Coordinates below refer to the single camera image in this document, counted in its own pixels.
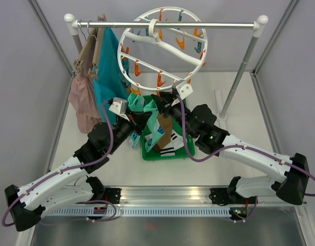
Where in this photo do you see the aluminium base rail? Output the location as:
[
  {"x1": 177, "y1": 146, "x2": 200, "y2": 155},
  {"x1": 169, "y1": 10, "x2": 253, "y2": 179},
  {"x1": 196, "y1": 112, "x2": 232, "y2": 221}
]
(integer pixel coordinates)
[{"x1": 29, "y1": 186, "x2": 308, "y2": 218}]

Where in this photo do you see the white metal clothes rack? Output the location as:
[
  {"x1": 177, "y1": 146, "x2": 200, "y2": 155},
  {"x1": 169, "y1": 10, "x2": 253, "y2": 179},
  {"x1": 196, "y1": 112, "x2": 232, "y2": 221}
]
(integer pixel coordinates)
[{"x1": 64, "y1": 10, "x2": 268, "y2": 121}]

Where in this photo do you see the pink garment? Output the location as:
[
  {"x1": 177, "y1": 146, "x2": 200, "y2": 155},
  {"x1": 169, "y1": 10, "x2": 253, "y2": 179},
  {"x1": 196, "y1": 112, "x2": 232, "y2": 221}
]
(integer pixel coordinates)
[{"x1": 68, "y1": 72, "x2": 102, "y2": 134}]

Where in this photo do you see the mint green patterned sock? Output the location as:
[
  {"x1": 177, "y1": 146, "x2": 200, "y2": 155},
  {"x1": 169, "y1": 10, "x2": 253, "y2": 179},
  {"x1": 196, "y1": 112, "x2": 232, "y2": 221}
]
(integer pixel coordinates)
[{"x1": 144, "y1": 100, "x2": 164, "y2": 152}]

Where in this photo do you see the white round clip hanger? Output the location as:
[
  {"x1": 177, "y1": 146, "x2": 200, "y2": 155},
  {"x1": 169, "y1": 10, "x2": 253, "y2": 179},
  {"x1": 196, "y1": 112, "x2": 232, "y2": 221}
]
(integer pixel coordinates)
[{"x1": 117, "y1": 7, "x2": 203, "y2": 92}]

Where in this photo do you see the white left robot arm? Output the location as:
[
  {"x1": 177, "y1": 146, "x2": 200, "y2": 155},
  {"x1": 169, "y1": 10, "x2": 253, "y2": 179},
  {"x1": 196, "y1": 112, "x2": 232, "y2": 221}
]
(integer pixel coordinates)
[{"x1": 2, "y1": 112, "x2": 152, "y2": 232}]

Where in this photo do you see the beige wooden hanger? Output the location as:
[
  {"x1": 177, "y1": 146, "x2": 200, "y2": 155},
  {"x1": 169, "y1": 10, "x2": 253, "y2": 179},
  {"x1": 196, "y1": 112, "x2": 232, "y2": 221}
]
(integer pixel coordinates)
[{"x1": 73, "y1": 27, "x2": 105, "y2": 78}]

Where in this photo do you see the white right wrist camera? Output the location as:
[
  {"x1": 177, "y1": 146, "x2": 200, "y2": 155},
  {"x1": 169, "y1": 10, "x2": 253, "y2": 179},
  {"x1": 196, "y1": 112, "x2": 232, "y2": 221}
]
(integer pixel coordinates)
[{"x1": 172, "y1": 80, "x2": 193, "y2": 100}]

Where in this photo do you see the green plastic tray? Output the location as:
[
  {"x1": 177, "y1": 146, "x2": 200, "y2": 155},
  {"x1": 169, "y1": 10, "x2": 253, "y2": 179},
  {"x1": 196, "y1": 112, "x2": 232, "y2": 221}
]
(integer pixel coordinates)
[{"x1": 140, "y1": 95, "x2": 195, "y2": 161}]

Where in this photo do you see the teal shirt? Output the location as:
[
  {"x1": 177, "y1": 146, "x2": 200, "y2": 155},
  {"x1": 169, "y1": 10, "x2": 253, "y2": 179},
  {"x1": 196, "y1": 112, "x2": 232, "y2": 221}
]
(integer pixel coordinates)
[{"x1": 93, "y1": 28, "x2": 129, "y2": 124}]

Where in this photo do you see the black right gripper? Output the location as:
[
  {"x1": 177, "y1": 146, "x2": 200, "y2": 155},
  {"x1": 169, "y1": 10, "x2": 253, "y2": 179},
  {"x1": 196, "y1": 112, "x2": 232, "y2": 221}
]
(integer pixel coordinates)
[{"x1": 151, "y1": 90, "x2": 196, "y2": 138}]

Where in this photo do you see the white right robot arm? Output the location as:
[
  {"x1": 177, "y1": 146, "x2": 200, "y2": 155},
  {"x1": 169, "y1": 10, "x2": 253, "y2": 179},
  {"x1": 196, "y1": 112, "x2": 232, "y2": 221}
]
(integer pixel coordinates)
[{"x1": 152, "y1": 92, "x2": 309, "y2": 205}]

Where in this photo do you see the white black striped sock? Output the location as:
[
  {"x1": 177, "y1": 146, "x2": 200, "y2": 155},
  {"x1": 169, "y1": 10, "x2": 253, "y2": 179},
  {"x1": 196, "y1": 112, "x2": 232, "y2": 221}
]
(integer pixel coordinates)
[{"x1": 160, "y1": 131, "x2": 184, "y2": 157}]

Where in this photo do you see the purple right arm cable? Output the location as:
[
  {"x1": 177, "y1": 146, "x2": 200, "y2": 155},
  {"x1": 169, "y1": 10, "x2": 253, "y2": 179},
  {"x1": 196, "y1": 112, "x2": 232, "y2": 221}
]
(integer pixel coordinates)
[{"x1": 176, "y1": 96, "x2": 315, "y2": 198}]

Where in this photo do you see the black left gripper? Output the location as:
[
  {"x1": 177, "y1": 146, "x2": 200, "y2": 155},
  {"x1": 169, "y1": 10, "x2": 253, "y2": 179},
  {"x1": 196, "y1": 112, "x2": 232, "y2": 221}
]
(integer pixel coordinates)
[{"x1": 108, "y1": 109, "x2": 153, "y2": 154}]

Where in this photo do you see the grey clothes peg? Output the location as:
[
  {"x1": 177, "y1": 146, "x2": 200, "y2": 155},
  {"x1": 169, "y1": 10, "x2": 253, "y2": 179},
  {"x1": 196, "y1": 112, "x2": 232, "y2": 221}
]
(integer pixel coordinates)
[{"x1": 119, "y1": 74, "x2": 131, "y2": 90}]

